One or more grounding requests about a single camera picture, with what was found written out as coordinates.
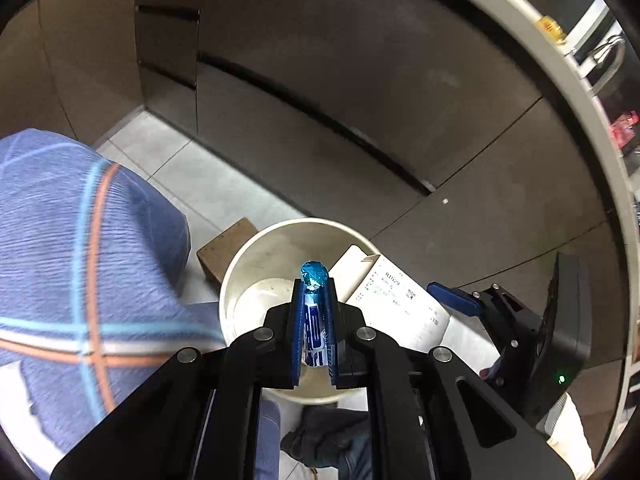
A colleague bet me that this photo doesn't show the blue candy wrapper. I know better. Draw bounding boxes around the blue candy wrapper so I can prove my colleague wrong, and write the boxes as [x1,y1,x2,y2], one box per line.
[300,261,329,367]

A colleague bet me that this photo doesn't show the white printed paper leaflet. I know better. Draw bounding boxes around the white printed paper leaflet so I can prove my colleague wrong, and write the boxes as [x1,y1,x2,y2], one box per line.
[329,245,450,352]

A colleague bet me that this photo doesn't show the white round trash bin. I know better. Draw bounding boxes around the white round trash bin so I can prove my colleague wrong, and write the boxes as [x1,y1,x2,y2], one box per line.
[218,216,384,406]

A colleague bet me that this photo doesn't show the dark kitchen cabinets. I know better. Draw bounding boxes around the dark kitchen cabinets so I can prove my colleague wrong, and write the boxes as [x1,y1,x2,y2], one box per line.
[1,0,630,365]

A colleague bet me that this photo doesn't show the chrome kitchen faucet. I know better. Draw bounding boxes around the chrome kitchen faucet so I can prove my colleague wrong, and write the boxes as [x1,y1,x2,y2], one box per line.
[579,34,626,96]

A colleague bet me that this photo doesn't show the brown cardboard box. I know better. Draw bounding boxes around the brown cardboard box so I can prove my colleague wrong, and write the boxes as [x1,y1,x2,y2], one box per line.
[196,218,258,285]

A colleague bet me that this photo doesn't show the blue plaid tablecloth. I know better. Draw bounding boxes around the blue plaid tablecloth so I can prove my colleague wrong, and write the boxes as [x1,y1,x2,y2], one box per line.
[0,128,281,480]

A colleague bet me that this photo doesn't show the pink package on counter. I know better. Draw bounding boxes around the pink package on counter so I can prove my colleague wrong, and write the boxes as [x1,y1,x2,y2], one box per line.
[611,110,639,150]

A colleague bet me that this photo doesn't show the yellow mug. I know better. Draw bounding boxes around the yellow mug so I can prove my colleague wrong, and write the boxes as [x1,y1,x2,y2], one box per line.
[537,15,566,44]

